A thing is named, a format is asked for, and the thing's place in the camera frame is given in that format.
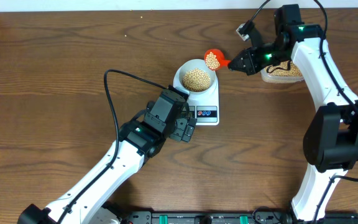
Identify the red plastic measuring scoop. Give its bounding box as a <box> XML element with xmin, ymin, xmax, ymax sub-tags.
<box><xmin>204</xmin><ymin>49</ymin><xmax>231</xmax><ymax>71</ymax></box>

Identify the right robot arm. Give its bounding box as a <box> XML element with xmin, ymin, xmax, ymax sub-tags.
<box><xmin>228</xmin><ymin>4</ymin><xmax>358</xmax><ymax>223</ymax></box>

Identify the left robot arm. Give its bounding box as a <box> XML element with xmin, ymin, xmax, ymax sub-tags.
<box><xmin>18</xmin><ymin>86</ymin><xmax>196</xmax><ymax>223</ymax></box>

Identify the white digital kitchen scale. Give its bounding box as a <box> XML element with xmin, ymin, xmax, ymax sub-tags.
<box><xmin>173</xmin><ymin>77</ymin><xmax>219</xmax><ymax>126</ymax></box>

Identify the soybeans pile in bowl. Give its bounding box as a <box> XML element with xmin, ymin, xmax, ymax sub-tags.
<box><xmin>182</xmin><ymin>68</ymin><xmax>211</xmax><ymax>92</ymax></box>

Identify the light grey round bowl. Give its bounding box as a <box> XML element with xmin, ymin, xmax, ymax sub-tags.
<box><xmin>175</xmin><ymin>59</ymin><xmax>218</xmax><ymax>94</ymax></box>

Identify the clear container of soybeans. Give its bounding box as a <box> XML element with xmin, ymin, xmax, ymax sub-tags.
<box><xmin>260</xmin><ymin>60</ymin><xmax>304</xmax><ymax>84</ymax></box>

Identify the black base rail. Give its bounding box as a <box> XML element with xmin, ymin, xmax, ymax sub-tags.
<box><xmin>104</xmin><ymin>202</ymin><xmax>358</xmax><ymax>224</ymax></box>

